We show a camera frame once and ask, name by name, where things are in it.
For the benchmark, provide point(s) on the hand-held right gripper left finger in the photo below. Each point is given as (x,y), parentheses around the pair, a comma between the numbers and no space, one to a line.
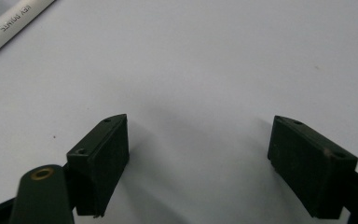
(101,161)

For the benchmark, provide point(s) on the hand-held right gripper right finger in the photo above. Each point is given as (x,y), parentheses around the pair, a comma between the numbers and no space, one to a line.
(310,168)

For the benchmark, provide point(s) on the white pen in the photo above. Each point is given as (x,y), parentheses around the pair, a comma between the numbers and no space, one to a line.
(9,28)

